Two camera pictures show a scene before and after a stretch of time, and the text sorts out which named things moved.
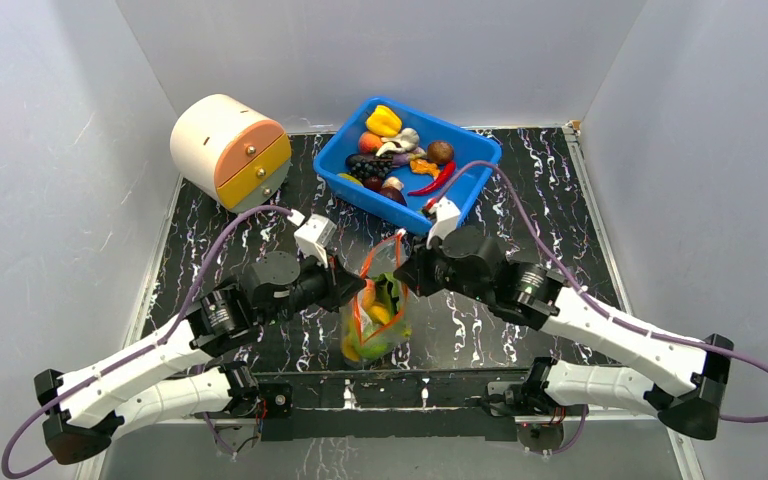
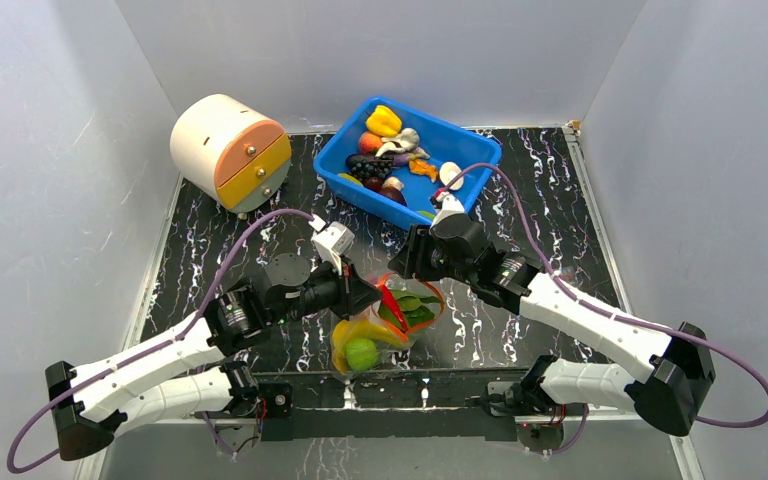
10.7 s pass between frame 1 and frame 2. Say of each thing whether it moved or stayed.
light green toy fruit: moved
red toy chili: moved
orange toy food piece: stayed
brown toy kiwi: moved
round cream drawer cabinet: stayed
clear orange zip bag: moved
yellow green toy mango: stayed
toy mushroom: stayed
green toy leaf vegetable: moved
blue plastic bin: stayed
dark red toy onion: stayed
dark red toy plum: stayed
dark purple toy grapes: stayed
